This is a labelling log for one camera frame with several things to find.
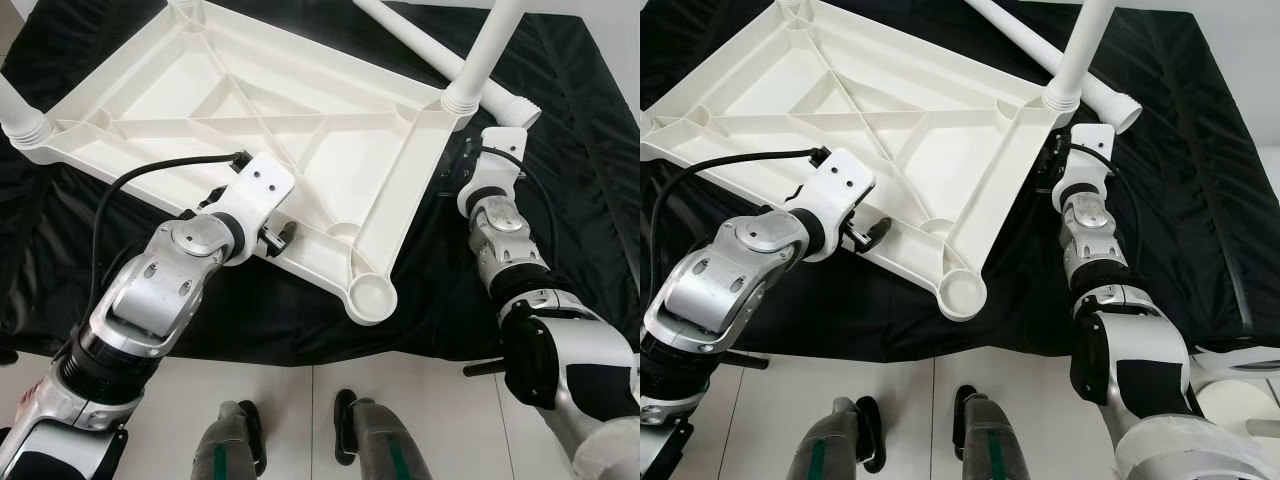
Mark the white plastic children table top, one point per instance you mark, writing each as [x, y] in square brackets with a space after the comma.
[300, 150]
[900, 150]

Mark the black metal table leg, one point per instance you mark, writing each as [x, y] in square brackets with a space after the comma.
[747, 360]
[485, 368]

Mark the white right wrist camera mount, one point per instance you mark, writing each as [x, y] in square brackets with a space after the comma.
[1090, 140]
[500, 145]

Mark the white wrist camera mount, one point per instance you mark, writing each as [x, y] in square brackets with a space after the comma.
[845, 180]
[1090, 140]
[500, 145]
[262, 185]

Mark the white dome-shaped appliance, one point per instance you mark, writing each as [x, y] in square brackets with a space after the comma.
[1240, 362]

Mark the grey left robot leg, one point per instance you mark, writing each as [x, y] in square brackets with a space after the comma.
[228, 450]
[830, 450]

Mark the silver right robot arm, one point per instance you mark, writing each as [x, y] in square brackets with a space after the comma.
[1090, 235]
[500, 240]

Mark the black cloth table cover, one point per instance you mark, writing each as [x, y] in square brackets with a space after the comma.
[580, 200]
[1190, 200]

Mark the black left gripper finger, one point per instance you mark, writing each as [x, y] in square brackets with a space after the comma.
[878, 233]
[288, 235]

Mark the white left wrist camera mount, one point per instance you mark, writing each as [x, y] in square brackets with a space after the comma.
[262, 185]
[845, 180]

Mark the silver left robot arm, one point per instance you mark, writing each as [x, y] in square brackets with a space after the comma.
[150, 290]
[740, 270]

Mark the white pedestal fan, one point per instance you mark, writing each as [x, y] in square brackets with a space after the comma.
[1245, 410]

